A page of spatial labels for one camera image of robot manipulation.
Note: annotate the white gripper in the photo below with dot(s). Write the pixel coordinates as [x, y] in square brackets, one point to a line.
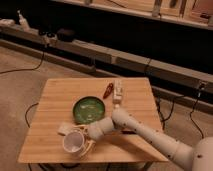
[95, 131]

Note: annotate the white ceramic cup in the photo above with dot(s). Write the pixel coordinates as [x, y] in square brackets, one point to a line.
[73, 142]

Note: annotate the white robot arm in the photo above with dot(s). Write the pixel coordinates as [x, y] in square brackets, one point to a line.
[197, 158]

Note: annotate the green ceramic bowl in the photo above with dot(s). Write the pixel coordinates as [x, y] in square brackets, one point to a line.
[88, 109]

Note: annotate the white square sponge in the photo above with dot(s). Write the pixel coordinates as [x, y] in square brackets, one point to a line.
[65, 128]

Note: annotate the dark red rectangular box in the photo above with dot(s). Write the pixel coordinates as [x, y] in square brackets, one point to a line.
[127, 132]

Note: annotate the wooden table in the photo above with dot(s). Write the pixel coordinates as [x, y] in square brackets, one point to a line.
[43, 144]

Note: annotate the white tube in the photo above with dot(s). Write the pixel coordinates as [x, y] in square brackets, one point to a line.
[117, 93]

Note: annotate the red pepper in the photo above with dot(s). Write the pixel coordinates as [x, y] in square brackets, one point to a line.
[108, 90]

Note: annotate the black power adapter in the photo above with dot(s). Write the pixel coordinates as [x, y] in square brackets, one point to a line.
[65, 35]

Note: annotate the white spray bottle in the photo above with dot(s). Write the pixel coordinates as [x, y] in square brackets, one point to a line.
[23, 21]

